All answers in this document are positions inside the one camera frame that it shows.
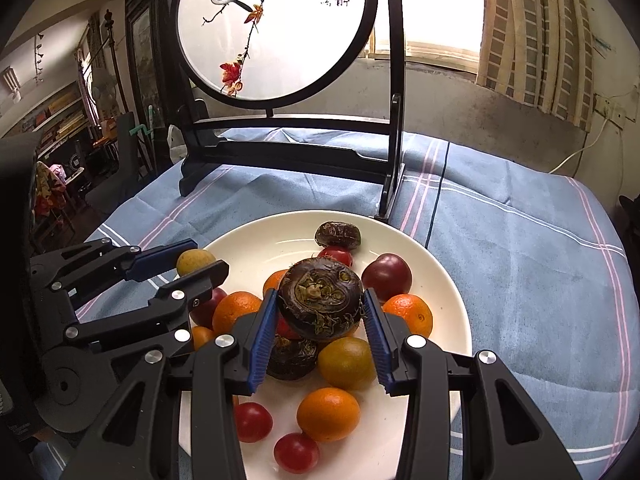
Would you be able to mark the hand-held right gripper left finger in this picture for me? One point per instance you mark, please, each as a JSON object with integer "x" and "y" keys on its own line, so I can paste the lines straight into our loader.
{"x": 262, "y": 340}

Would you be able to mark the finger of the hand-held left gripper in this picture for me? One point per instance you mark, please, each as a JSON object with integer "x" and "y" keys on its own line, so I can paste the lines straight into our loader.
{"x": 205, "y": 275}
{"x": 160, "y": 260}

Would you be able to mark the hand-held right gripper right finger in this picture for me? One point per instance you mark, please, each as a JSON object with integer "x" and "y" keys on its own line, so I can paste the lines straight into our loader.
{"x": 377, "y": 340}

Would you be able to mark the yellow tomato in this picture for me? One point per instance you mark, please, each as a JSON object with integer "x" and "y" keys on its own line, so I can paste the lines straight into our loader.
{"x": 192, "y": 259}

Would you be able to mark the orange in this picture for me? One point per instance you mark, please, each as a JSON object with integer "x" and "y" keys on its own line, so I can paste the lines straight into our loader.
{"x": 237, "y": 310}
{"x": 328, "y": 413}
{"x": 410, "y": 312}

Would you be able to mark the dark brown water chestnut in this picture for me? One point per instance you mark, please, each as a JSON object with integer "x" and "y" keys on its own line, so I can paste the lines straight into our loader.
{"x": 337, "y": 235}
{"x": 292, "y": 359}
{"x": 320, "y": 300}

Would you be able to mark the white oval plate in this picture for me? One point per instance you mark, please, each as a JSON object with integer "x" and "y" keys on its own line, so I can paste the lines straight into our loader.
{"x": 270, "y": 245}

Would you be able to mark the dark red tomato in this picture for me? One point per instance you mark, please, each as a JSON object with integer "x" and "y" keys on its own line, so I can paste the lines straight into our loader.
{"x": 387, "y": 276}
{"x": 206, "y": 307}

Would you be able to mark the yellow-green tomato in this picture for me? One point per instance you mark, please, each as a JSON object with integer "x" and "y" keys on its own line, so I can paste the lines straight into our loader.
{"x": 347, "y": 362}

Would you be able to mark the colourful hanging clothes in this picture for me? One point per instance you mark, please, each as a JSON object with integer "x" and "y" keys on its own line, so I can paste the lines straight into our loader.
{"x": 50, "y": 180}

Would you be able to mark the bookshelf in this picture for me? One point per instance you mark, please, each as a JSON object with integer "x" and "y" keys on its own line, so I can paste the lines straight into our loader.
{"x": 55, "y": 120}

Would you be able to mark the standing fan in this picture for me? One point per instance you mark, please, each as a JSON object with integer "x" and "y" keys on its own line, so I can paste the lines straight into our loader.
{"x": 102, "y": 92}

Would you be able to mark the dark framed panel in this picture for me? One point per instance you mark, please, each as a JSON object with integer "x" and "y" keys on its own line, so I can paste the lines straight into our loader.
{"x": 145, "y": 60}

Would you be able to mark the round painted screen black stand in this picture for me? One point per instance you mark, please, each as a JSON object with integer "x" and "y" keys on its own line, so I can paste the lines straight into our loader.
{"x": 280, "y": 35}

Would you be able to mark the bright window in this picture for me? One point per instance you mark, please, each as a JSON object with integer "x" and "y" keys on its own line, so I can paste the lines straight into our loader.
{"x": 440, "y": 5}

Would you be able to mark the beige checked curtain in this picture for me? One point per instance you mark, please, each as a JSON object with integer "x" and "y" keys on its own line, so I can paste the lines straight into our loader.
{"x": 535, "y": 35}

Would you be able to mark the wall power outlet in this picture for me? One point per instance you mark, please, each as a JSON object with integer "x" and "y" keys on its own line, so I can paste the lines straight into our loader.
{"x": 612, "y": 110}

